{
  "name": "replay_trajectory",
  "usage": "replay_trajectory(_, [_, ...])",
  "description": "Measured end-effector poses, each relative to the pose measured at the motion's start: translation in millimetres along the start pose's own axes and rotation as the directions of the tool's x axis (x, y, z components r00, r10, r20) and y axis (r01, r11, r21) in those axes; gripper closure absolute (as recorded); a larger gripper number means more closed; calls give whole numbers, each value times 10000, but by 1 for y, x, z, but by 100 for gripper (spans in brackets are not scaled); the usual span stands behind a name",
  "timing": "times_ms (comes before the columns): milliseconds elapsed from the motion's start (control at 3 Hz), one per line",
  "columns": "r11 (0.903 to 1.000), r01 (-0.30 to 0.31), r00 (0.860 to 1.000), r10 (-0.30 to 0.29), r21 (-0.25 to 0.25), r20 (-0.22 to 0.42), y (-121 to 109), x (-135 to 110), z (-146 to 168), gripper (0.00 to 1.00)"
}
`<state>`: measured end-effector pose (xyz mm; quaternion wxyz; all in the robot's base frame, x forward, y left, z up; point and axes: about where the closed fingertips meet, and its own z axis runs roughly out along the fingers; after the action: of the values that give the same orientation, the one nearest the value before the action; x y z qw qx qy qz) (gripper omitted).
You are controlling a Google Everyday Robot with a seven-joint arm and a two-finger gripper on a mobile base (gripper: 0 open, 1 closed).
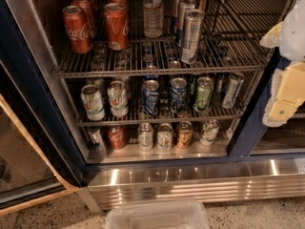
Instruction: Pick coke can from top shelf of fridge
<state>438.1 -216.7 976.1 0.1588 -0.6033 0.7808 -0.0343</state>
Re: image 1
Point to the left white green soda can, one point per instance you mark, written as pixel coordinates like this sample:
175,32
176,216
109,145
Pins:
92,102

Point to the red coke can bottom shelf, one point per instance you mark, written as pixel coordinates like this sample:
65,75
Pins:
116,136

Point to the blue patterned soda can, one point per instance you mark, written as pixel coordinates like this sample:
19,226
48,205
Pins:
177,96

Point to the stainless steel fridge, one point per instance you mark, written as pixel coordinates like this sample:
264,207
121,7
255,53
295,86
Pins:
248,160

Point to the white green tilted can bottom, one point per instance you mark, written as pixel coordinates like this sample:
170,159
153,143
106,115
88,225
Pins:
209,132

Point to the blue pepsi can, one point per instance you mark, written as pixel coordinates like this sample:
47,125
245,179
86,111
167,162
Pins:
150,95

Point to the white green soda can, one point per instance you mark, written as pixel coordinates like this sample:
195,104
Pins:
92,102
118,98

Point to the clear plastic bin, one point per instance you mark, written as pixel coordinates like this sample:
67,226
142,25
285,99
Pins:
182,214

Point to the open glass fridge door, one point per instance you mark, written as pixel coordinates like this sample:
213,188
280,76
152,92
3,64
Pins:
34,137

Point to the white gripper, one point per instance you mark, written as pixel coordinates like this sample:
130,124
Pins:
295,32

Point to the silver red bull can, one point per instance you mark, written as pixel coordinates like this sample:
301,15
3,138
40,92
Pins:
192,29
183,6
174,16

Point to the front silver red bull can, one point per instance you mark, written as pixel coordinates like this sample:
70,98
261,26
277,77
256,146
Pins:
192,29

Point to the orange brown can bottom shelf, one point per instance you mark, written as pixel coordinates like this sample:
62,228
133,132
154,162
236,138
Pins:
184,134

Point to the clear plastic water bottle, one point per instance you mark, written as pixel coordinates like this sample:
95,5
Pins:
153,17

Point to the white green can bottom shelf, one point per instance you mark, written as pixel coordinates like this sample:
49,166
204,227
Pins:
165,137

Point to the silver slim can bottom shelf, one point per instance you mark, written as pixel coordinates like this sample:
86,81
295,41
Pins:
96,138

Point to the silver slim can shelf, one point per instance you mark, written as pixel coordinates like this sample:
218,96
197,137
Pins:
96,138
233,87

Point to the silver slim can middle shelf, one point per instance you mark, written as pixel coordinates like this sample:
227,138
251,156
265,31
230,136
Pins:
233,87

